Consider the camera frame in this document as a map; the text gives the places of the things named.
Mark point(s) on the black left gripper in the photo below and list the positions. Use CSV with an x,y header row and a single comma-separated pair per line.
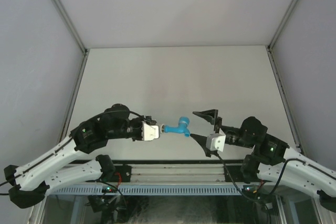
x,y
139,120

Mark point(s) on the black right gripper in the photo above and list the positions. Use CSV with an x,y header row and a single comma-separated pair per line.
x,y
210,116

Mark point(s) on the aluminium frame post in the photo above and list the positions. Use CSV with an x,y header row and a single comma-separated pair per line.
x,y
286,17
69,24

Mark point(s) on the white pipe elbow fitting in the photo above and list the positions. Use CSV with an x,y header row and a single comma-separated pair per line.
x,y
161,128

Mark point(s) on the right aluminium frame post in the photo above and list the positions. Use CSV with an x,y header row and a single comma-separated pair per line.
x,y
286,17

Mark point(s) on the aluminium front rail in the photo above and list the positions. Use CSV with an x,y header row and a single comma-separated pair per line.
x,y
178,172

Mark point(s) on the blue water faucet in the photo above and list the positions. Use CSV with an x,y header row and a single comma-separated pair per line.
x,y
181,128

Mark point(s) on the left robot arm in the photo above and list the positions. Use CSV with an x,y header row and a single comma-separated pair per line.
x,y
32,182

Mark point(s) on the left aluminium frame post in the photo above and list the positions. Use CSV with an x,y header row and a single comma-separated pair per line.
x,y
69,24

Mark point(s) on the blue slotted cable duct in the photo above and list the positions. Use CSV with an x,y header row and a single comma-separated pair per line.
x,y
150,190

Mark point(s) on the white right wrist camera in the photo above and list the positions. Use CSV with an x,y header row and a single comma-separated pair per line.
x,y
216,142

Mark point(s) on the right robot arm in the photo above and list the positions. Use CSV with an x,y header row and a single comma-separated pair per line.
x,y
271,160

